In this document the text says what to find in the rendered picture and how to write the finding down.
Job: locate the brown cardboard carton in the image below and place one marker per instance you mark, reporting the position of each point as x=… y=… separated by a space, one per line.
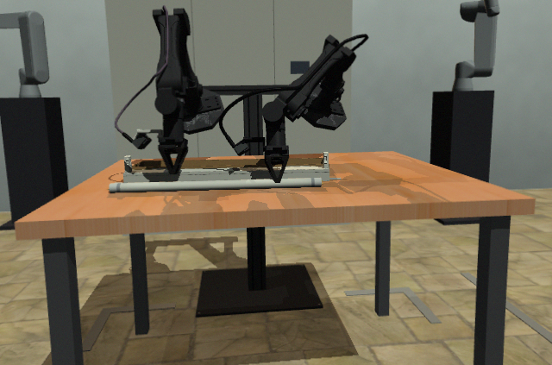
x=188 y=164

